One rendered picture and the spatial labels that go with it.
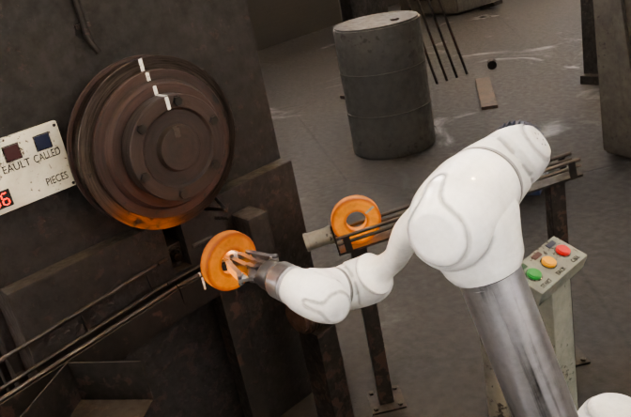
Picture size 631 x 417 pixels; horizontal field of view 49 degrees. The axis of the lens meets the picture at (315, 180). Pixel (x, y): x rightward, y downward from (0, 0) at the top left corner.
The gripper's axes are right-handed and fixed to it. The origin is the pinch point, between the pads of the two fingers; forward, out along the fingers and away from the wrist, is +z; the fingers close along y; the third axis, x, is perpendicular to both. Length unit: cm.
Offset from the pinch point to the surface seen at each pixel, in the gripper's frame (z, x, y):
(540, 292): -54, -24, 58
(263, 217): 21.0, -7.0, 27.1
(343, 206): 6.1, -8.2, 46.8
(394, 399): -1, -84, 51
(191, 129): 14.4, 30.2, 6.1
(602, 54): 39, -26, 279
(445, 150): 134, -92, 255
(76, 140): 27.5, 34.0, -18.9
